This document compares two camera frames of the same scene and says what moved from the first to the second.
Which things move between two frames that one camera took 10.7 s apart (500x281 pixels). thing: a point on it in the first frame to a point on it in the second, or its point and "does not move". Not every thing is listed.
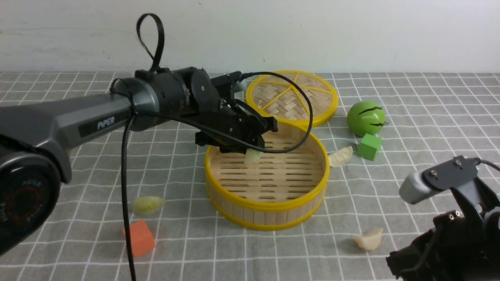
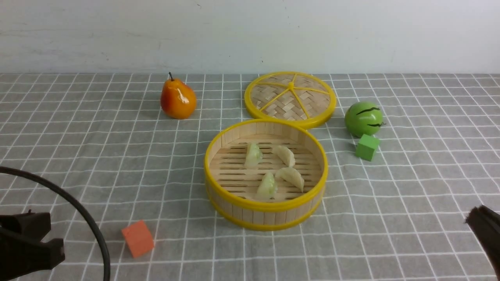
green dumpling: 252,156 does not move
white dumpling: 370,240 to 292,174
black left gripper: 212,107 to 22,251
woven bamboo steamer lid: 278,96 does not move
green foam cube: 369,146 does not move
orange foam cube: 142,239 does not move
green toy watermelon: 365,117 does not move
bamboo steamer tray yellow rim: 285,186 does not move
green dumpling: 148,205 to 267,189
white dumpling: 340,157 to 286,154
